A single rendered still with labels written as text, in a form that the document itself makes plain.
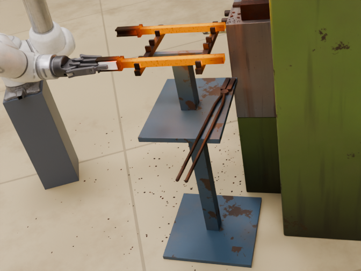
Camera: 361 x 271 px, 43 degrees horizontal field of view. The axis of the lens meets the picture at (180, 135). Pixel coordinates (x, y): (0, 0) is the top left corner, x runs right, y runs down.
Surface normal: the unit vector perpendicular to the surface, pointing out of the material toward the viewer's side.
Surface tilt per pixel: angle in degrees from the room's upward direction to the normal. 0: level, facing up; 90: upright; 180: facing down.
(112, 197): 0
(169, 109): 0
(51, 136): 90
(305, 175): 90
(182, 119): 0
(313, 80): 90
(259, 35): 90
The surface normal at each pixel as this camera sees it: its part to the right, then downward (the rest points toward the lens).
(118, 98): -0.18, -0.78
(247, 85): -0.23, 0.62
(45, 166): 0.19, 0.57
